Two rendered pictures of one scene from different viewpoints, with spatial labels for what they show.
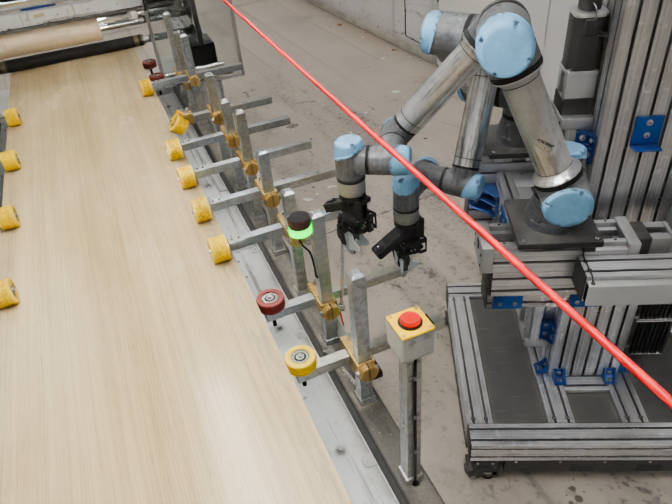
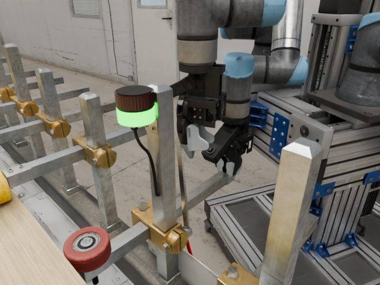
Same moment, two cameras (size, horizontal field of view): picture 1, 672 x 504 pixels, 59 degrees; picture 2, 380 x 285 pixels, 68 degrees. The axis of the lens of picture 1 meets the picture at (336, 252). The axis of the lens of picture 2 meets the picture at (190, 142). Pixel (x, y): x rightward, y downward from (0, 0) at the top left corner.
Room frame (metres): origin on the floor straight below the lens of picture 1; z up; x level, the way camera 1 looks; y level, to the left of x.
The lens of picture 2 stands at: (0.86, 0.20, 1.30)
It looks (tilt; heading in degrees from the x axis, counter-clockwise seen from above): 27 degrees down; 333
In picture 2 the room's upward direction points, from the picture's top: straight up
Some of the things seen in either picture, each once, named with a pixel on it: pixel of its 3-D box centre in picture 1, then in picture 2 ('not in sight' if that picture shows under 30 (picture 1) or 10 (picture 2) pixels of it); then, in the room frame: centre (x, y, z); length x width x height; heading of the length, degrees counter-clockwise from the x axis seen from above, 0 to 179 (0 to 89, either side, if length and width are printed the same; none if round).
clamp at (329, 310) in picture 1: (322, 300); (158, 228); (1.31, 0.05, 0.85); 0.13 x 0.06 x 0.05; 19
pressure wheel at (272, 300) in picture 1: (272, 310); (91, 262); (1.28, 0.20, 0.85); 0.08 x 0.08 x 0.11
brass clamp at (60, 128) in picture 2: (267, 192); (53, 124); (1.78, 0.22, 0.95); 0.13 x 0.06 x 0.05; 19
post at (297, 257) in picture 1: (296, 253); (103, 179); (1.53, 0.13, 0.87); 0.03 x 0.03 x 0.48; 19
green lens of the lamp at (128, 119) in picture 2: (299, 228); (135, 112); (1.27, 0.09, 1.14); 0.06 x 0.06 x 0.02
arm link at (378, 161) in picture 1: (389, 156); (247, 4); (1.33, -0.16, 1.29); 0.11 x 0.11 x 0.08; 76
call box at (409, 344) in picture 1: (410, 335); not in sight; (0.81, -0.13, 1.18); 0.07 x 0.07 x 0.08; 19
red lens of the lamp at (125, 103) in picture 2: (298, 220); (134, 98); (1.27, 0.09, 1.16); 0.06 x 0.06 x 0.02
